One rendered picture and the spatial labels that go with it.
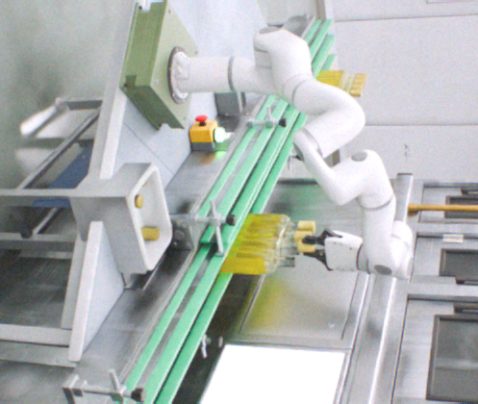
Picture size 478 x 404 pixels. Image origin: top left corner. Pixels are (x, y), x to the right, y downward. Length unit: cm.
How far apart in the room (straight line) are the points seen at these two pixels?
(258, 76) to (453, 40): 611
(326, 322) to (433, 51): 619
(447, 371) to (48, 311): 118
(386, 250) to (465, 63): 632
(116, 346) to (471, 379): 85
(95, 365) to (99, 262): 26
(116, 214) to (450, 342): 90
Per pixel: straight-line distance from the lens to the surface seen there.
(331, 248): 197
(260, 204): 234
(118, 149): 188
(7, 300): 243
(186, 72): 196
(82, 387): 151
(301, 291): 210
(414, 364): 191
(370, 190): 169
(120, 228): 180
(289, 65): 178
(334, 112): 169
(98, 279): 180
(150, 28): 195
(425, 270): 222
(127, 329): 178
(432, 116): 825
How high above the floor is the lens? 161
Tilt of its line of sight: 18 degrees down
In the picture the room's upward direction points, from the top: 92 degrees clockwise
